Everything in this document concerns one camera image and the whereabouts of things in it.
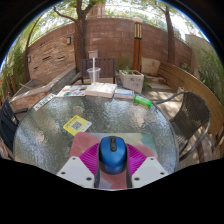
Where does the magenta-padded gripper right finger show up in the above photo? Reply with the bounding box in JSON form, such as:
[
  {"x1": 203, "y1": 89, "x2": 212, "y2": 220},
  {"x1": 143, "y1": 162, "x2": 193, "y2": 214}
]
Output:
[{"x1": 125, "y1": 143, "x2": 169, "y2": 189}]

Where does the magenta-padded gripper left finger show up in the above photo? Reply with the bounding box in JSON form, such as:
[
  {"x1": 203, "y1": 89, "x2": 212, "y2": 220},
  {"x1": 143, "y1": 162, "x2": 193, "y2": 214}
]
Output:
[{"x1": 56, "y1": 143, "x2": 103, "y2": 189}]

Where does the blue and black computer mouse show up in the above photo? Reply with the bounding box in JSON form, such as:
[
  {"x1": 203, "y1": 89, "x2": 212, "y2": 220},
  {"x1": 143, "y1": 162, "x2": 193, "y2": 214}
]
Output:
[{"x1": 98, "y1": 135, "x2": 128, "y2": 175}]

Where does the floral print mouse pad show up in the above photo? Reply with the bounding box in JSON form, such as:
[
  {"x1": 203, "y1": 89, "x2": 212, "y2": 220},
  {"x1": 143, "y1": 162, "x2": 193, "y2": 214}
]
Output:
[{"x1": 69, "y1": 131, "x2": 160, "y2": 190}]

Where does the yellow square card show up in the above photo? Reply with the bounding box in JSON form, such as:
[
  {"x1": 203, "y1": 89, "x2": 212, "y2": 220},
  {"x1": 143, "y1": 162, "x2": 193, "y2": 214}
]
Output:
[{"x1": 62, "y1": 115, "x2": 93, "y2": 137}]

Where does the green tube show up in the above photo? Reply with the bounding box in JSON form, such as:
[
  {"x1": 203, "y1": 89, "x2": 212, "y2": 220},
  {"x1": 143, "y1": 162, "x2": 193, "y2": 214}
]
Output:
[{"x1": 133, "y1": 94, "x2": 153, "y2": 108}]

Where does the dark wicker chair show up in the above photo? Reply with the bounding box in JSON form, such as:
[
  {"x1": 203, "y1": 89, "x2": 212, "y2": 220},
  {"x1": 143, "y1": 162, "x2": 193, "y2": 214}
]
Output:
[{"x1": 153, "y1": 91, "x2": 212, "y2": 163}]

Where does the colourful picture booklet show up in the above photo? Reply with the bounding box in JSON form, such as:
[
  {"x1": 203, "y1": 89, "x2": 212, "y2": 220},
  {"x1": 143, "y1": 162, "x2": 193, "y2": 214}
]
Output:
[{"x1": 57, "y1": 84, "x2": 89, "y2": 98}]

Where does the small pale book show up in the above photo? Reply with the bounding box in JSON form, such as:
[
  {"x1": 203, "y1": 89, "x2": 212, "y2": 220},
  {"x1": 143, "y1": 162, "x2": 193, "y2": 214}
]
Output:
[{"x1": 113, "y1": 87, "x2": 136, "y2": 100}]

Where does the white book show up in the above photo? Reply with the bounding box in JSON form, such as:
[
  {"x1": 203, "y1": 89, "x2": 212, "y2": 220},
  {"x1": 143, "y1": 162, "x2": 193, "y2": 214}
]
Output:
[{"x1": 84, "y1": 82, "x2": 118, "y2": 99}]

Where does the stone planter box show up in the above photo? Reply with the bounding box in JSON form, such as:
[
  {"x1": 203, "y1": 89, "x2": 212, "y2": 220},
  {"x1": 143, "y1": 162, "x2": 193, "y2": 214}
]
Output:
[{"x1": 118, "y1": 69, "x2": 145, "y2": 94}]

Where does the curved wooden bench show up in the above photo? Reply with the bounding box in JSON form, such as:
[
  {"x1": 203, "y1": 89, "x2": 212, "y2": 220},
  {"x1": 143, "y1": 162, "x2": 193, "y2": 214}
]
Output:
[{"x1": 157, "y1": 61, "x2": 224, "y2": 148}]

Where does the clear plastic cup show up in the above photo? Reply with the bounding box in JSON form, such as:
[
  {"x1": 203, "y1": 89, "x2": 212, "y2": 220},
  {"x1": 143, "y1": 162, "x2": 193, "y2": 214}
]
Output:
[{"x1": 86, "y1": 67, "x2": 102, "y2": 84}]

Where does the beige stone slab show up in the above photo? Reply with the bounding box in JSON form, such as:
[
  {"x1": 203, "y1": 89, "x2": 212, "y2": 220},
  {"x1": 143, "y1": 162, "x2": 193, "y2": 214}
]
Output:
[{"x1": 141, "y1": 57, "x2": 162, "y2": 77}]

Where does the dark wooden slatted chair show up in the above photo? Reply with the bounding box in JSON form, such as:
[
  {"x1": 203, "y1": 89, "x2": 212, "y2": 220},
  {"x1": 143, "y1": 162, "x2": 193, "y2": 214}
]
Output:
[{"x1": 79, "y1": 57, "x2": 117, "y2": 84}]

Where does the white drinking straw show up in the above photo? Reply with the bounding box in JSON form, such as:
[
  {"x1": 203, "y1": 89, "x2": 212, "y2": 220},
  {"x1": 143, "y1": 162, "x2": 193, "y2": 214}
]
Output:
[{"x1": 92, "y1": 56, "x2": 97, "y2": 84}]

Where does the large tree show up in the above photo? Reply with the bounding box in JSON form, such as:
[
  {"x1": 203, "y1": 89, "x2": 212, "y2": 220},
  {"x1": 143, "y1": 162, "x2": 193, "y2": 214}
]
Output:
[{"x1": 53, "y1": 0, "x2": 101, "y2": 73}]

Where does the slim tree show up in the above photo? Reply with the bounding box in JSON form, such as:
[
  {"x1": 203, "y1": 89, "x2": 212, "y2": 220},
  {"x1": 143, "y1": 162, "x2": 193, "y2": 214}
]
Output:
[{"x1": 163, "y1": 4, "x2": 177, "y2": 65}]

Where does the white wall box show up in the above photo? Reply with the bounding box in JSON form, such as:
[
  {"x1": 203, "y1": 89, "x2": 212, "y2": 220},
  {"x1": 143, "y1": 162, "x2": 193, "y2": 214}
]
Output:
[{"x1": 87, "y1": 50, "x2": 99, "y2": 59}]

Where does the wooden garden lamp post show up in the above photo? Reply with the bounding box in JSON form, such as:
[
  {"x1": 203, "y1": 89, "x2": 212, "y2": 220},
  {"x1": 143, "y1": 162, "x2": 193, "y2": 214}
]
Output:
[{"x1": 132, "y1": 17, "x2": 144, "y2": 72}]

